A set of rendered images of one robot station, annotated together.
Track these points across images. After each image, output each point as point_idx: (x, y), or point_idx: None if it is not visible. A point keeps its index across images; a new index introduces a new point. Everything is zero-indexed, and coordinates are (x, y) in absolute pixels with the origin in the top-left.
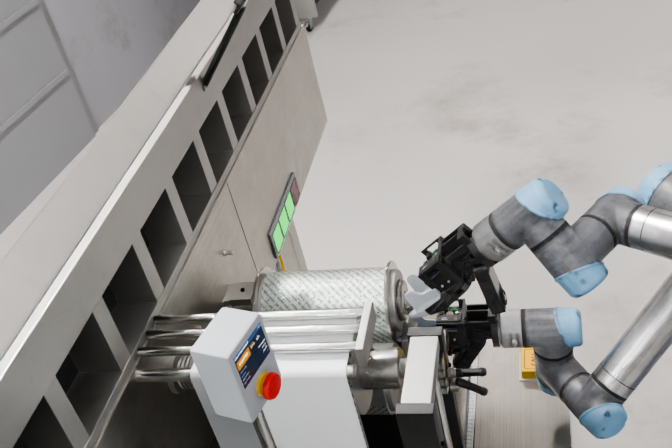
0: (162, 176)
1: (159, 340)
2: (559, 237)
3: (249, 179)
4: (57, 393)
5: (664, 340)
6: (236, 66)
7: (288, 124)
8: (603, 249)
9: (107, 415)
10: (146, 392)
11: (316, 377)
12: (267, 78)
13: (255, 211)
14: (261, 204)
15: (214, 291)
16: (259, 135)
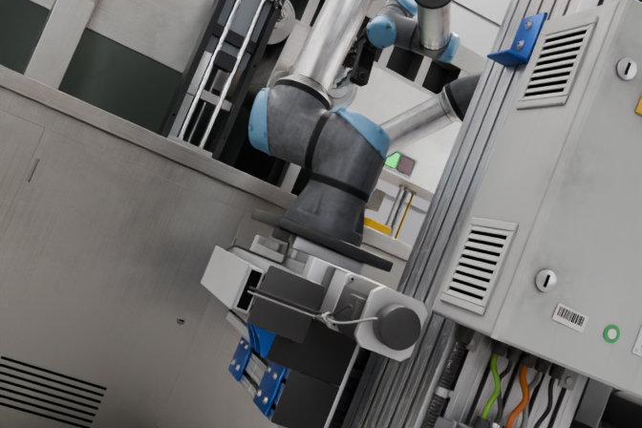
0: None
1: None
2: (390, 6)
3: (373, 88)
4: None
5: (396, 120)
6: None
7: (441, 140)
8: (402, 24)
9: None
10: None
11: None
12: None
13: (360, 104)
14: (369, 112)
15: (290, 60)
16: (406, 94)
